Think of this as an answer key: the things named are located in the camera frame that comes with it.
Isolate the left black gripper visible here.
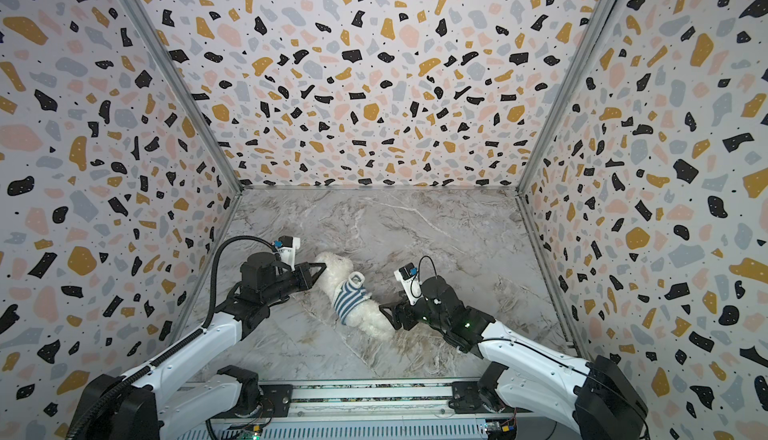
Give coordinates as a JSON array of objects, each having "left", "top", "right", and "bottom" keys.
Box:
[{"left": 265, "top": 261, "right": 329, "bottom": 306}]

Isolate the white fluffy teddy bear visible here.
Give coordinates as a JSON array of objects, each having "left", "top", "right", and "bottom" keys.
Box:
[{"left": 315, "top": 252, "right": 395, "bottom": 342}]

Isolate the blue white striped knit sweater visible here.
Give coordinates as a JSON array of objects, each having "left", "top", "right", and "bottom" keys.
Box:
[{"left": 332, "top": 271, "right": 371, "bottom": 325}]

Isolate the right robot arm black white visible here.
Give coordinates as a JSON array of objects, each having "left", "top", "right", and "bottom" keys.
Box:
[{"left": 379, "top": 276, "right": 650, "bottom": 439}]

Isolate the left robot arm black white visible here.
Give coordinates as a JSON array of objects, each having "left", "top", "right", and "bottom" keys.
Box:
[{"left": 66, "top": 252, "right": 326, "bottom": 439}]

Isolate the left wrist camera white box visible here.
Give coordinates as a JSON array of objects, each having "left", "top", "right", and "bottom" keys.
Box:
[{"left": 273, "top": 236, "right": 301, "bottom": 270}]

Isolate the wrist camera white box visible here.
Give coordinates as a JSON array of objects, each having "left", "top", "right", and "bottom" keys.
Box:
[
  {"left": 273, "top": 236, "right": 301, "bottom": 270},
  {"left": 394, "top": 263, "right": 422, "bottom": 305}
]

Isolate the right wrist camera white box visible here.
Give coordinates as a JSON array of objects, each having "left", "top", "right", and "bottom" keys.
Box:
[{"left": 394, "top": 263, "right": 422, "bottom": 305}]

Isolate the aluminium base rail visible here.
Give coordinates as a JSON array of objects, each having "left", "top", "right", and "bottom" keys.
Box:
[{"left": 107, "top": 375, "right": 631, "bottom": 440}]

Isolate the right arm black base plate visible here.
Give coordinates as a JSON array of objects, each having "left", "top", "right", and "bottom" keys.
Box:
[{"left": 448, "top": 380, "right": 530, "bottom": 415}]

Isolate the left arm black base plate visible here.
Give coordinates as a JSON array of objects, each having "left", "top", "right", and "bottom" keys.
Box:
[{"left": 214, "top": 384, "right": 294, "bottom": 421}]

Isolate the left black corrugated cable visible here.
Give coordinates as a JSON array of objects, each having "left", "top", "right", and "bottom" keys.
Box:
[{"left": 64, "top": 235, "right": 280, "bottom": 440}]

